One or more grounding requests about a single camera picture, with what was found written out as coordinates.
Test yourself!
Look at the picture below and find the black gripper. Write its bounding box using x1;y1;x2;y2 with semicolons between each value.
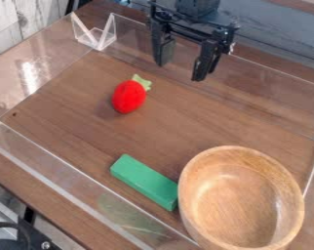
148;0;239;81

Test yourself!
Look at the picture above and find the black clamp with cable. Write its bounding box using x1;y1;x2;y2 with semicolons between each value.
0;209;63;250

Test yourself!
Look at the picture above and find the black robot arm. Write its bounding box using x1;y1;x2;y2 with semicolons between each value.
148;0;239;82

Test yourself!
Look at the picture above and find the clear acrylic wall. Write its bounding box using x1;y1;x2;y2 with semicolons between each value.
0;122;200;250
0;15;97;118
104;14;314;139

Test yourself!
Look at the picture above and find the red plush strawberry toy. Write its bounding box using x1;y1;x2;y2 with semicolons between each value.
112;74;152;114

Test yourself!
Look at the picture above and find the clear acrylic left wall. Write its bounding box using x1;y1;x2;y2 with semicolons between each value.
0;15;97;118

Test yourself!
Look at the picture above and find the clear acrylic corner bracket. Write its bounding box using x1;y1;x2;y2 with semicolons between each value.
71;13;117;51

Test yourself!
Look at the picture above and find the wooden bowl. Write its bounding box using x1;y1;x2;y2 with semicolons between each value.
179;146;304;250

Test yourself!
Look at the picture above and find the clear acrylic front wall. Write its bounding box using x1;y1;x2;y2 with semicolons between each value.
0;122;200;250

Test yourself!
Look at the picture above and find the clear acrylic back wall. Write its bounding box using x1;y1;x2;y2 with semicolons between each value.
104;14;314;139

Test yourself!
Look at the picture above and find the green rectangular block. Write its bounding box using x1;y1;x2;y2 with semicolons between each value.
111;154;179;211

